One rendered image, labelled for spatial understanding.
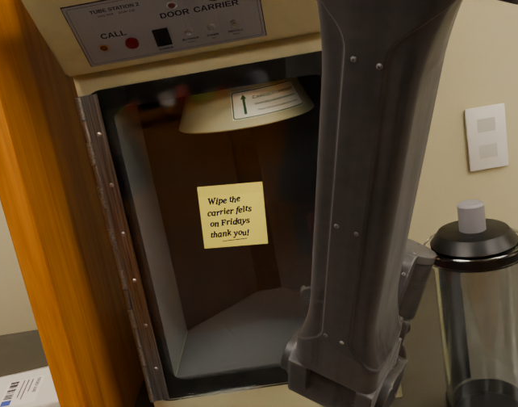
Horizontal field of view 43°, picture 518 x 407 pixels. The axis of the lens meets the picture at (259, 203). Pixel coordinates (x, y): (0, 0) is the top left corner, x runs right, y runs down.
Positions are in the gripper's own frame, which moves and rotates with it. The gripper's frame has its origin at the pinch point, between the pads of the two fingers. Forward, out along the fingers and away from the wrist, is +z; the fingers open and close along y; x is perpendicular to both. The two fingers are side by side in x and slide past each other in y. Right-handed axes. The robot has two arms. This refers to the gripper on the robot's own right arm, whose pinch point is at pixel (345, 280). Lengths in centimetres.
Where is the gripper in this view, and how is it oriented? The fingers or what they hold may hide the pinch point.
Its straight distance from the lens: 76.1
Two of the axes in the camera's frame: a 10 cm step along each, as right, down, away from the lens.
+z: 0.1, -2.2, 9.7
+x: 1.8, 9.6, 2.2
